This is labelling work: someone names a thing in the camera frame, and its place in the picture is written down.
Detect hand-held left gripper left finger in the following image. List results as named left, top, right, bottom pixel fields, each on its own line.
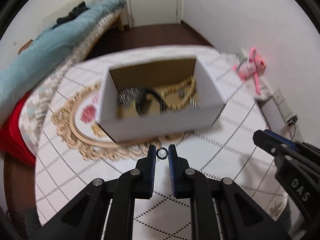
left=27, top=144, right=157, bottom=240

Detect black charger plug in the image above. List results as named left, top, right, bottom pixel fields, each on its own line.
left=286, top=115, right=299, bottom=127

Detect black wristband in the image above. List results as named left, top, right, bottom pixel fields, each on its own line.
left=134, top=87, right=168, bottom=117

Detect checked bed sheet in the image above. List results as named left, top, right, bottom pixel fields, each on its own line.
left=19, top=10, right=121, bottom=151

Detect white cardboard box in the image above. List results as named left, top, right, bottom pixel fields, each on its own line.
left=96, top=53, right=226, bottom=144

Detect brown plush toy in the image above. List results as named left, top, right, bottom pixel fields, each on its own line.
left=18, top=39, right=34, bottom=56

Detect wooden bead bracelet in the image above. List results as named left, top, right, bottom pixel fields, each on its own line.
left=161, top=76, right=197, bottom=111

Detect pink plush toy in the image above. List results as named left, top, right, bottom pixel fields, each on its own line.
left=231, top=47, right=267, bottom=95

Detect white diamond-pattern tablecloth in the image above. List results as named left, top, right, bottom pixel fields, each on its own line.
left=34, top=45, right=291, bottom=240

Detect light blue quilt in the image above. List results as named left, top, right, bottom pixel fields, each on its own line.
left=0, top=0, right=126, bottom=108

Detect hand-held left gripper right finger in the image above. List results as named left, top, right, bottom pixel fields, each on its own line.
left=168, top=144, right=292, bottom=240

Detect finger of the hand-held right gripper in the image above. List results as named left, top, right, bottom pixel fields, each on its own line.
left=264, top=129, right=298, bottom=146
left=252, top=129, right=298, bottom=161

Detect red blanket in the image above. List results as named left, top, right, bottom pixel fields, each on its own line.
left=0, top=91, right=38, bottom=168

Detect white door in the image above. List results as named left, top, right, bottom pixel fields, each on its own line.
left=124, top=0, right=182, bottom=28

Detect silver chain bracelet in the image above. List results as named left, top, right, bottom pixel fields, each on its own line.
left=117, top=87, right=140, bottom=111

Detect black clothes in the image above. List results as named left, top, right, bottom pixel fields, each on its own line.
left=51, top=1, right=88, bottom=29

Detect white wall socket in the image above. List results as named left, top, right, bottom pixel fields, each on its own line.
left=272, top=87, right=292, bottom=118
left=292, top=127, right=303, bottom=141

